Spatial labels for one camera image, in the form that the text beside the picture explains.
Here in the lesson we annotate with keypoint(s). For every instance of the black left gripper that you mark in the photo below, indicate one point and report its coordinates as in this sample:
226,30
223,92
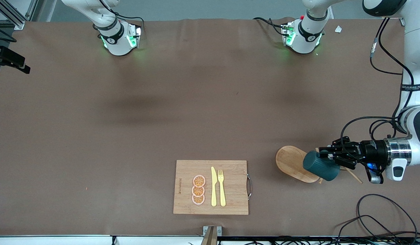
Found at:
370,151

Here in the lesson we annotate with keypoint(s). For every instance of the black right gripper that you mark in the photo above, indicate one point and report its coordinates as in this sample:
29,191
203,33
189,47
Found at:
10,56

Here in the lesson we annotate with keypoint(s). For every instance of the dark teal cup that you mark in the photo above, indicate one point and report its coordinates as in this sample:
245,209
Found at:
320,168

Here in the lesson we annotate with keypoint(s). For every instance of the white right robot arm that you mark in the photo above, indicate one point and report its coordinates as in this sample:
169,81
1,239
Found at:
114,37

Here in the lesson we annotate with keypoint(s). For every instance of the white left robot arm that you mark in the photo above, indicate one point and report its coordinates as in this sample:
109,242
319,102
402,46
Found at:
416,51

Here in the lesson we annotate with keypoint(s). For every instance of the wooden mug rack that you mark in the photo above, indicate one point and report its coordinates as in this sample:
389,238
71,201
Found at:
290,161

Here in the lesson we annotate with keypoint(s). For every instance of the bamboo cutting board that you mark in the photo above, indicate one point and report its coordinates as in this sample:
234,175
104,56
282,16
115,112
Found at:
230,187

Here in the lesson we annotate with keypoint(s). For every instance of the yellow plastic fork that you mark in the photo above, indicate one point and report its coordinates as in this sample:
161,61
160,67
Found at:
222,190

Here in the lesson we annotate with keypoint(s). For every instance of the yellow plastic knife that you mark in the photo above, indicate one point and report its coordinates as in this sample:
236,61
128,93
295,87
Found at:
213,187

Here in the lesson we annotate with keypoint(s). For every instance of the brown table cover mat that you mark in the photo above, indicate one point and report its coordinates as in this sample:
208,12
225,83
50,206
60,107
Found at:
94,187

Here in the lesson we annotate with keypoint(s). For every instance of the toy orange slice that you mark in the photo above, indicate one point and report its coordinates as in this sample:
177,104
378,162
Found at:
198,191
198,180
198,200

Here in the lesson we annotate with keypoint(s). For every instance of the aluminium frame profile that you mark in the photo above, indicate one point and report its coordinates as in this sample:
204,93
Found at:
12,16
402,21

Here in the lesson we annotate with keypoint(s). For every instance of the wooden camera mount bracket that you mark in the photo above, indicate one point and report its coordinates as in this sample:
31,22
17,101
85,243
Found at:
210,236

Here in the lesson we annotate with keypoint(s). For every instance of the white table edge rail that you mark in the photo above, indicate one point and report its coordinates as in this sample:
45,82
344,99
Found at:
60,241

